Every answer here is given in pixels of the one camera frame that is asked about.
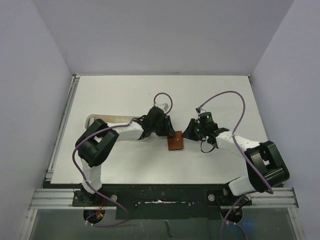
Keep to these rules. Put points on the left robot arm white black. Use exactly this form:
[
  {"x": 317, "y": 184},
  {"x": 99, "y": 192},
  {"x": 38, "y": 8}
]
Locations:
[{"x": 96, "y": 143}]

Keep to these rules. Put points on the white oblong plastic tray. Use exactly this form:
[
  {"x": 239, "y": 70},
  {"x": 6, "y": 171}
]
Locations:
[{"x": 112, "y": 119}]

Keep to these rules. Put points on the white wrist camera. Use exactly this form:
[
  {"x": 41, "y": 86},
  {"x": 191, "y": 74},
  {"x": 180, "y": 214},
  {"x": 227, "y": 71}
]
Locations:
[
  {"x": 200, "y": 110},
  {"x": 164, "y": 107}
]

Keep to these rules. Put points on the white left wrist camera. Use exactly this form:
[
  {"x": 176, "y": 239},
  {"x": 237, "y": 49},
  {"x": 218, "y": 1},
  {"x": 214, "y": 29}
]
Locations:
[{"x": 164, "y": 107}]

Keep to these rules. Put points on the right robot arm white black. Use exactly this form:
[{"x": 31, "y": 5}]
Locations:
[{"x": 265, "y": 166}]

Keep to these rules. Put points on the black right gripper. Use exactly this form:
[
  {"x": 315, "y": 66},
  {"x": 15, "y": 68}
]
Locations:
[{"x": 195, "y": 130}]

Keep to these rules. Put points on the aluminium rail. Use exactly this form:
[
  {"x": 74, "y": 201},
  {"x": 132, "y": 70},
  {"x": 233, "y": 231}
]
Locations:
[
  {"x": 282, "y": 197},
  {"x": 62, "y": 126}
]

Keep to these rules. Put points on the aluminium left side rail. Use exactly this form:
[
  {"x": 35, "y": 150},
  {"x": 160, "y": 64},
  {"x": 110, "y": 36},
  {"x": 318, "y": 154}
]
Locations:
[{"x": 62, "y": 126}]

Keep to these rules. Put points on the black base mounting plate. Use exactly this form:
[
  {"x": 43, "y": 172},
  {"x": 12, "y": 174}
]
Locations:
[{"x": 151, "y": 201}]

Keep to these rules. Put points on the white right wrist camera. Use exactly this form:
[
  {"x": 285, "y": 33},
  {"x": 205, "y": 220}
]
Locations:
[{"x": 200, "y": 110}]

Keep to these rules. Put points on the brown leather card holder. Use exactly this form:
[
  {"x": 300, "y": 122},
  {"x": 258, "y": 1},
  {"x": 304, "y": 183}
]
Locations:
[{"x": 175, "y": 143}]

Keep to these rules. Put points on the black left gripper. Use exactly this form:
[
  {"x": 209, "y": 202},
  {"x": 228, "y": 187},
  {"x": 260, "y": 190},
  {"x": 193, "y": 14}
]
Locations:
[{"x": 168, "y": 130}]

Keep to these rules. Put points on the aluminium front rail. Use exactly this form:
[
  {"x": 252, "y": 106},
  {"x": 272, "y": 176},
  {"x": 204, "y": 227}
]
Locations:
[{"x": 282, "y": 197}]

